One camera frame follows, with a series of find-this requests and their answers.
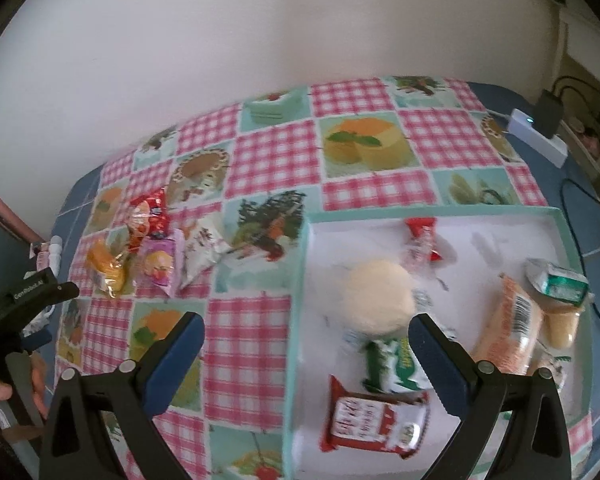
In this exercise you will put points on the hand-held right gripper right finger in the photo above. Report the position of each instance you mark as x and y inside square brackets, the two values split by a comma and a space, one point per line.
[435, 360]

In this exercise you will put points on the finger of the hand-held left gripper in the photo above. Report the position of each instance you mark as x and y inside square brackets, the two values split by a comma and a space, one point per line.
[37, 338]
[40, 290]

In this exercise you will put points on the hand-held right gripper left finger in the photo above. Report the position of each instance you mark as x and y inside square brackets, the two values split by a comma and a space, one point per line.
[180, 355]

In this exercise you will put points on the green and white biscuit packet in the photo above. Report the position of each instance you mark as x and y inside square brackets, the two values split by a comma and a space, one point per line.
[392, 365]

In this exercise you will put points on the orange cake packet with barcode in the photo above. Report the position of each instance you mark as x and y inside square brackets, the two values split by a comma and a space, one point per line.
[505, 330]

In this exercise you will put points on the brown and white biscuit packet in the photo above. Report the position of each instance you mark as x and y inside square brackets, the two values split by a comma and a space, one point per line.
[365, 420]

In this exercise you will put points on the teal tray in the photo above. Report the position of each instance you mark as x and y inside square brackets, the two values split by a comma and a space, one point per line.
[480, 255]

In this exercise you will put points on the small red candy packet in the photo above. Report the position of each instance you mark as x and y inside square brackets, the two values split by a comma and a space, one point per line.
[420, 232]

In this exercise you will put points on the clear packet with green label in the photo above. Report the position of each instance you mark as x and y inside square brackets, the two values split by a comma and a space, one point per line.
[560, 285]

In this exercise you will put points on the person's left hand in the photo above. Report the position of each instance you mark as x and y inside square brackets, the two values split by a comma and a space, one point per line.
[40, 380]

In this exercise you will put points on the crumpled printed wrapper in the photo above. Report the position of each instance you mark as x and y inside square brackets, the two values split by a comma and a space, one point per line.
[37, 320]

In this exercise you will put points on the small pink packet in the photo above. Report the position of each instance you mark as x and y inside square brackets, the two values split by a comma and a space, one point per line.
[42, 257]

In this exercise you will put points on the small yellow cake packet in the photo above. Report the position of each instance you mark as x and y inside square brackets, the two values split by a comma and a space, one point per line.
[107, 265]

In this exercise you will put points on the reddish wooden bar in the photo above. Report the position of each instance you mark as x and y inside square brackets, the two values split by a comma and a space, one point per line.
[10, 215]

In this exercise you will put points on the round pale bread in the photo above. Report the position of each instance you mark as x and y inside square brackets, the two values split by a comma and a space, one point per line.
[377, 295]

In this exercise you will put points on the pink swiss roll packet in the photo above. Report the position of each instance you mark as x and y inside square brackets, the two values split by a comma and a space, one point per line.
[160, 265]

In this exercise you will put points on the white packet with brown print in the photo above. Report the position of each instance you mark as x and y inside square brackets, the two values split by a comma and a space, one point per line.
[202, 250]

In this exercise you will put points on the red snack packet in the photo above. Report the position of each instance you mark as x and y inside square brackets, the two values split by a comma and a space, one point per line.
[147, 215]

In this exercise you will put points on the checked picture tablecloth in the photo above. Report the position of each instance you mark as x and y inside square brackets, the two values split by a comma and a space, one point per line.
[260, 160]

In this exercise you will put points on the white power box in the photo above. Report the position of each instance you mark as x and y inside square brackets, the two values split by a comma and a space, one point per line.
[530, 132]

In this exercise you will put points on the black power adapter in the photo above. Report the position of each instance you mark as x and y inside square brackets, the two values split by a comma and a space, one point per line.
[550, 112]

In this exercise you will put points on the white shelf unit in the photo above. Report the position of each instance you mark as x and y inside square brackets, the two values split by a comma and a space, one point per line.
[575, 30]

